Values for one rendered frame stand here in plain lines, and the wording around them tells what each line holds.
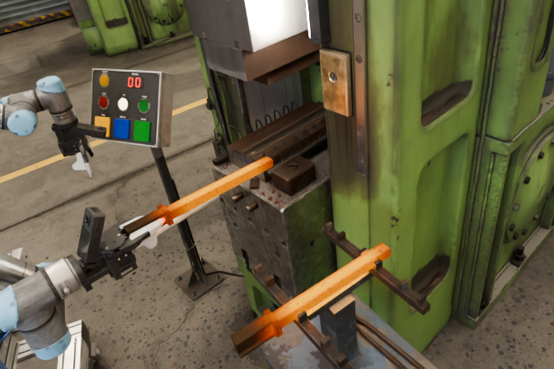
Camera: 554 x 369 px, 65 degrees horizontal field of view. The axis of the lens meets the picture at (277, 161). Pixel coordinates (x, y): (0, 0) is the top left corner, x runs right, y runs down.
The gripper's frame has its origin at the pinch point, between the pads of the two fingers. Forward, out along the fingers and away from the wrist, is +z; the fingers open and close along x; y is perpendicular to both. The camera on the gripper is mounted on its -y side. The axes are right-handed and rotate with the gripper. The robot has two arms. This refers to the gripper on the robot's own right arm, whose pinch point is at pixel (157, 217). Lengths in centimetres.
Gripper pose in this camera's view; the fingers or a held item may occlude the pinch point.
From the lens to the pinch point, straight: 104.3
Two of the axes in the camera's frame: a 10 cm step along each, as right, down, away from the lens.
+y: 1.0, 8.3, 5.4
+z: 7.5, -4.2, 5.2
